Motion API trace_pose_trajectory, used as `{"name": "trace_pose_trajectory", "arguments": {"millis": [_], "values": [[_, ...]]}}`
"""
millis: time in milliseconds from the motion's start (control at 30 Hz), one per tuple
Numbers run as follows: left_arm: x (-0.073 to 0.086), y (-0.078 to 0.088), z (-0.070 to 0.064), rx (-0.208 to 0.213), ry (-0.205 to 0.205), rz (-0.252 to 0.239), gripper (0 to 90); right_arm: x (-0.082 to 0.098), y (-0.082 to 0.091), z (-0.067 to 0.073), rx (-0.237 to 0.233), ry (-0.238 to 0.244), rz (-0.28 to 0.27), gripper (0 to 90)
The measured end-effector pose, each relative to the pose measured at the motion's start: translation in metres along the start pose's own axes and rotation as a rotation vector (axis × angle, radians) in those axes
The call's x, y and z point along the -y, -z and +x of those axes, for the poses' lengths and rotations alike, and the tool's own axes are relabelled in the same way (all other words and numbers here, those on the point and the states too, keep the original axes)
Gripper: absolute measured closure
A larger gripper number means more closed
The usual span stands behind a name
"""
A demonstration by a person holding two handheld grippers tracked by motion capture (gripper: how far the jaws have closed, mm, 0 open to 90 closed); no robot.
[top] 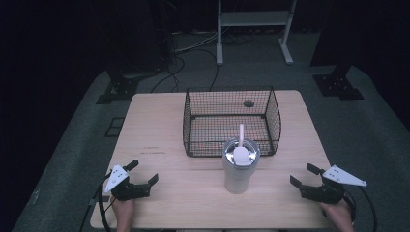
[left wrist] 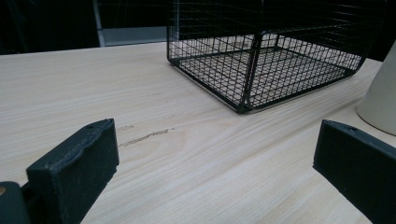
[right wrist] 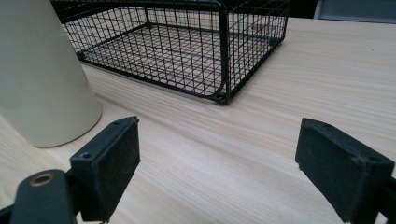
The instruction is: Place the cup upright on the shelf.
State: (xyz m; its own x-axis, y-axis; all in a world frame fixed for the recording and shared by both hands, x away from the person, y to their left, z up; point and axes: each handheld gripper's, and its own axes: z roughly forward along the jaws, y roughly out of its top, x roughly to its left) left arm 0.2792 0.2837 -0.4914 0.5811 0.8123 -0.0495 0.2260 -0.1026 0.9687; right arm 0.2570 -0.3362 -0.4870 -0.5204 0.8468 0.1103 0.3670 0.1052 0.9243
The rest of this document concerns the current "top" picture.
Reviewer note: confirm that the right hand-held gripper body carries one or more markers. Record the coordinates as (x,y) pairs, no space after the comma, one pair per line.
(325,194)

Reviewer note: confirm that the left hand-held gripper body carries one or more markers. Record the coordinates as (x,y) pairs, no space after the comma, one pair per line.
(130,190)

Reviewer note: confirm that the white tumbler with straw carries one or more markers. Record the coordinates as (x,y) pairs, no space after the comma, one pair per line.
(238,177)

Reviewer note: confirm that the person's left hand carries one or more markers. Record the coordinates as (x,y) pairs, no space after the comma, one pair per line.
(124,214)

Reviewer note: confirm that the person's right hand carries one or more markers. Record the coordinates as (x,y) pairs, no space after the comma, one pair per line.
(341,217)

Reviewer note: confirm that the black stand base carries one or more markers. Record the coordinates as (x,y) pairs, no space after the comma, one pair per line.
(119,88)
(336,85)

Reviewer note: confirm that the grey round table grommet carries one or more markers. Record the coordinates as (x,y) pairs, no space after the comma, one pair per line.
(248,103)

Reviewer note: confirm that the white metal stand frame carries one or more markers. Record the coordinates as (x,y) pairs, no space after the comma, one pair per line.
(254,18)

